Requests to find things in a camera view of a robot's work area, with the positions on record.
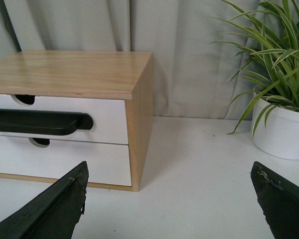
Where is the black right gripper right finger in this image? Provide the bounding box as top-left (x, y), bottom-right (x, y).
top-left (251, 161), bottom-right (299, 239)

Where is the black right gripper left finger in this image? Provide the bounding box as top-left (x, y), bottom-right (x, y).
top-left (0, 161), bottom-right (89, 239)

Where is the wooden drawer cabinet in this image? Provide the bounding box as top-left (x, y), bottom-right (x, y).
top-left (0, 50), bottom-right (153, 191)

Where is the white plant pot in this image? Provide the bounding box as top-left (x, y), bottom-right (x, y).
top-left (251, 99), bottom-right (299, 160)

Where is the green spider plant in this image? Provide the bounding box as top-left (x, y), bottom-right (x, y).
top-left (225, 0), bottom-right (299, 135)

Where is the grey curtain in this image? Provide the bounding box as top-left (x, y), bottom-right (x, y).
top-left (0, 0), bottom-right (259, 120)

